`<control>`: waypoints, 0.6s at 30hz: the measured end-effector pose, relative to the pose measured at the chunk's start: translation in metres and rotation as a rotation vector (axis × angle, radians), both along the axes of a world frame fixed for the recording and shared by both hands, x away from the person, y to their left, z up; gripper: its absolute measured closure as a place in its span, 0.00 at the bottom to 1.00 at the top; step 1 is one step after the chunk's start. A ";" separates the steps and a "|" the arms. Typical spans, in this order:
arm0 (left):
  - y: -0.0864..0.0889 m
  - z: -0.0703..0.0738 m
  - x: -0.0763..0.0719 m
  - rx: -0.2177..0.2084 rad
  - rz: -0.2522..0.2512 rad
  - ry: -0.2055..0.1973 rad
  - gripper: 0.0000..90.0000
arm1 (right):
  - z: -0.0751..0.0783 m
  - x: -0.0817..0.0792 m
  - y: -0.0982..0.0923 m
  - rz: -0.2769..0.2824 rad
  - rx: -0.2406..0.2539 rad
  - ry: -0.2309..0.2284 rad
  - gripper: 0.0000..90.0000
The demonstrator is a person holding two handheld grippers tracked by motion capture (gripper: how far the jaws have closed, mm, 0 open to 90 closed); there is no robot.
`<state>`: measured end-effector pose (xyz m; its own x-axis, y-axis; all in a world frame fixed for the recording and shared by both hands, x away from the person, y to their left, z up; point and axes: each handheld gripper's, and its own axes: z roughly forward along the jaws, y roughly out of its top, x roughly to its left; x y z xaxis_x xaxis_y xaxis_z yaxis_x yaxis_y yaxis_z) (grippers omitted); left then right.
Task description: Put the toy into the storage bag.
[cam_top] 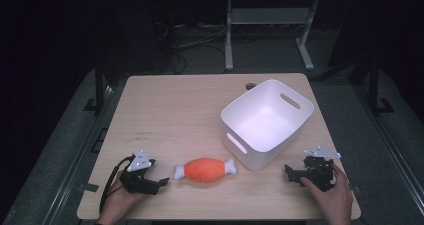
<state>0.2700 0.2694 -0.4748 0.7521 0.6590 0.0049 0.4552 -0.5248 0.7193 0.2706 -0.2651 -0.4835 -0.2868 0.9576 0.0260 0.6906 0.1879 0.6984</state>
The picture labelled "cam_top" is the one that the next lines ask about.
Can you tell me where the black metal stand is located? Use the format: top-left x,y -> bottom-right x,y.
82,56 -> 113,115
364,53 -> 397,117

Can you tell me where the orange plush meat toy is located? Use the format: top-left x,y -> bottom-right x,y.
172,156 -> 238,184

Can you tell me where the white metal stand frame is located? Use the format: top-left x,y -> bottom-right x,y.
224,0 -> 322,72

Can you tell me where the bundle of floor cables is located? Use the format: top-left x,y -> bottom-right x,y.
152,20 -> 228,75

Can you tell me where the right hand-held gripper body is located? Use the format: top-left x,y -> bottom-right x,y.
300,145 -> 342,193

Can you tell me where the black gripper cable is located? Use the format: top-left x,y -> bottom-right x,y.
98,154 -> 136,217

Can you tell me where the white plastic basket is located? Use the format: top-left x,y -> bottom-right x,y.
220,78 -> 316,172

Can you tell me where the person's left hand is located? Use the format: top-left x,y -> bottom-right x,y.
97,171 -> 148,225

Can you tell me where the person's right hand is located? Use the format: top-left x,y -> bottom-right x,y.
299,163 -> 355,225

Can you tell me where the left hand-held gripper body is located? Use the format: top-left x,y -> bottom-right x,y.
119,149 -> 161,196

